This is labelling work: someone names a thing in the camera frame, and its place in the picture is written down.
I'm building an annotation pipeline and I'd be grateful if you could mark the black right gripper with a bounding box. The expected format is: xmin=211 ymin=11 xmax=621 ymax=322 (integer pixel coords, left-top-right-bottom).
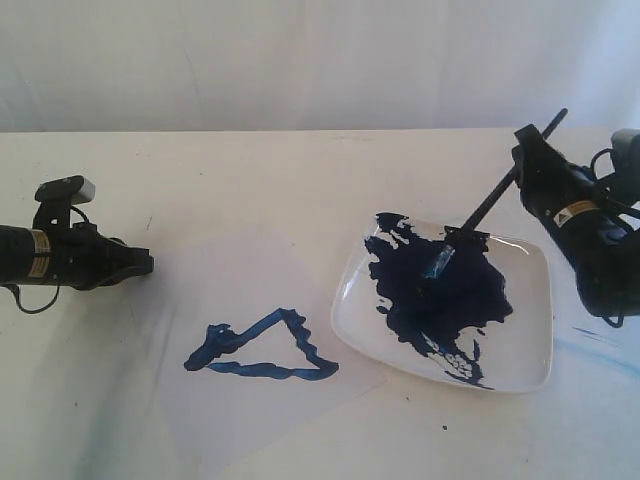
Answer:
xmin=514 ymin=125 xmax=625 ymax=235

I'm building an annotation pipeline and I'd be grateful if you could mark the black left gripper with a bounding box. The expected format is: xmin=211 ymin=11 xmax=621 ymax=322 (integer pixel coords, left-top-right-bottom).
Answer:
xmin=48 ymin=222 xmax=154 ymax=290

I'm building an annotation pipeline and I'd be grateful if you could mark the black paintbrush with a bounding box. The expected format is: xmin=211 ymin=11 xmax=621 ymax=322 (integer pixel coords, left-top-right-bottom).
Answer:
xmin=415 ymin=107 xmax=569 ymax=296

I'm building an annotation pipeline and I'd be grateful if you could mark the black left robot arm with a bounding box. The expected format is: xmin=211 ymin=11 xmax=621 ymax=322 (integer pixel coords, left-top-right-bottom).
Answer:
xmin=1 ymin=222 xmax=154 ymax=291

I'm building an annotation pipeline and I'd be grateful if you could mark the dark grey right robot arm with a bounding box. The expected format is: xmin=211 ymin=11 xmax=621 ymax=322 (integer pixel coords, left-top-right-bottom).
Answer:
xmin=512 ymin=125 xmax=639 ymax=328

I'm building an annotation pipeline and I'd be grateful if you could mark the white paper sheet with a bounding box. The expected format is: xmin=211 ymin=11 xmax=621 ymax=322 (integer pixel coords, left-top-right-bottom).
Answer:
xmin=130 ymin=227 xmax=383 ymax=474

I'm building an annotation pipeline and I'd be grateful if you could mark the white square plate with paint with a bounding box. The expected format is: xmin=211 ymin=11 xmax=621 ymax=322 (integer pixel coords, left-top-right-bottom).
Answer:
xmin=331 ymin=213 xmax=553 ymax=393

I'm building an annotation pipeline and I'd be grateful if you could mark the white backdrop curtain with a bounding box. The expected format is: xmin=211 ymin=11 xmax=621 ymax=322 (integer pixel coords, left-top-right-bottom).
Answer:
xmin=1 ymin=1 xmax=639 ymax=132

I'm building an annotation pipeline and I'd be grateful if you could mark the black left camera cable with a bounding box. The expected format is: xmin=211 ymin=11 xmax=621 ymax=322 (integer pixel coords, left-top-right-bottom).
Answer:
xmin=9 ymin=204 xmax=101 ymax=315

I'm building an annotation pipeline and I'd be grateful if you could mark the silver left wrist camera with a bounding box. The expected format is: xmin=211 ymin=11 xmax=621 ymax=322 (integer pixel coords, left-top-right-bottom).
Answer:
xmin=34 ymin=175 xmax=96 ymax=205

